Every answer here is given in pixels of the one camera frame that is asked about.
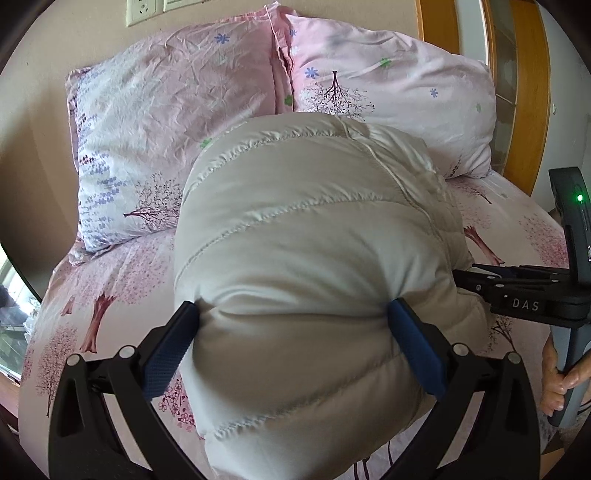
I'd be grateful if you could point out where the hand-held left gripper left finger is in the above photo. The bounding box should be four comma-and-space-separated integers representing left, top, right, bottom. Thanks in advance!
47, 301, 204, 480

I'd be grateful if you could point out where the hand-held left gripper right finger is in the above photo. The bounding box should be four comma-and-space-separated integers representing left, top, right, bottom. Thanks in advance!
383, 298, 541, 480

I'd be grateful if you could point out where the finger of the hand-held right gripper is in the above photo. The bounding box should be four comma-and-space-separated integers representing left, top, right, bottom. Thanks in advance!
470, 263, 573, 282
452, 269, 502, 301

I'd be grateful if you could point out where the white puffer jacket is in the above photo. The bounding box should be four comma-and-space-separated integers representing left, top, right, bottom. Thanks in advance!
173, 113, 491, 480

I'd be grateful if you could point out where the person's right hand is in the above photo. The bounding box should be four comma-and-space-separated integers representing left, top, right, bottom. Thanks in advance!
539, 333, 591, 417

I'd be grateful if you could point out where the bed with pink tree sheet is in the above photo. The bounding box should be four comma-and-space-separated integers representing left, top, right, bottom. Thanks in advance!
18, 171, 573, 480

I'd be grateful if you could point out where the window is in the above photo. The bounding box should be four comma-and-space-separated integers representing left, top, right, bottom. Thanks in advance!
0, 244, 49, 384

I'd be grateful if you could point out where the pink tree print pillow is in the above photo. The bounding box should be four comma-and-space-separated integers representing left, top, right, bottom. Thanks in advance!
277, 13, 498, 181

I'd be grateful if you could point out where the purple leaf print pillow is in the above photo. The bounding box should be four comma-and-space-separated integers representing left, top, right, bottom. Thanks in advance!
67, 4, 296, 267

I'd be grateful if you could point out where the wooden headboard frame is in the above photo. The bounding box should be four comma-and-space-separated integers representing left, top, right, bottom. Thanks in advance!
416, 0, 554, 210

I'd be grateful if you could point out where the white wall socket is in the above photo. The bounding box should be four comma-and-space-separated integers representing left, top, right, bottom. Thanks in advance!
126, 0, 163, 29

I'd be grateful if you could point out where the white wall switch plate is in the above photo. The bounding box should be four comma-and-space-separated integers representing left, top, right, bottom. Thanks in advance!
163, 0, 215, 13

